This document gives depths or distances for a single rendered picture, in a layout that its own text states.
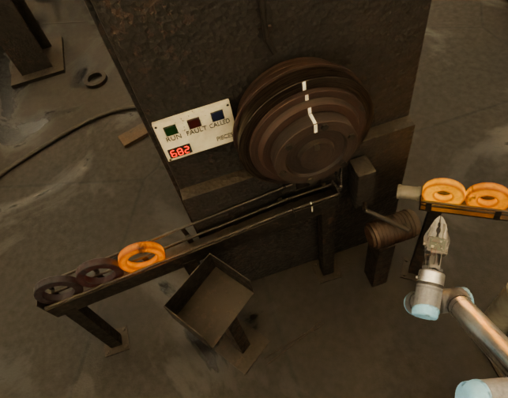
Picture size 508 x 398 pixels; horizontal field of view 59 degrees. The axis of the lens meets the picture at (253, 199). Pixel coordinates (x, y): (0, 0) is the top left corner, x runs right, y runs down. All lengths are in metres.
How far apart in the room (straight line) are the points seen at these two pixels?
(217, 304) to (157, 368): 0.74
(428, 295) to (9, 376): 2.10
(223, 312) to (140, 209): 1.30
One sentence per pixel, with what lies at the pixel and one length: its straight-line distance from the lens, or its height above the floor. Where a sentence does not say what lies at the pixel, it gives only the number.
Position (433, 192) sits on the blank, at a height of 0.72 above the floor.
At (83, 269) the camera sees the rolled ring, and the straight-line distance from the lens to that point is 1.88.
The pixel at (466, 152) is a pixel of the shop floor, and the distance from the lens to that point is 3.01.
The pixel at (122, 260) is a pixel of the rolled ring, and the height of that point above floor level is 0.73.
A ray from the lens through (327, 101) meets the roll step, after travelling 1.38.
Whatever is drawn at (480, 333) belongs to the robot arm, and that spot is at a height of 0.74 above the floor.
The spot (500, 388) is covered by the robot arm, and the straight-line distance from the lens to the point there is 1.36.
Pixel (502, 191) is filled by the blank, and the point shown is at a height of 0.79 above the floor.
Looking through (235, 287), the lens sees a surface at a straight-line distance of 1.79.
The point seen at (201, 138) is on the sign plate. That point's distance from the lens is 1.55.
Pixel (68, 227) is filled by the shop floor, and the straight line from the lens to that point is 3.04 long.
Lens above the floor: 2.22
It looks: 55 degrees down
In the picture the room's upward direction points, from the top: 14 degrees counter-clockwise
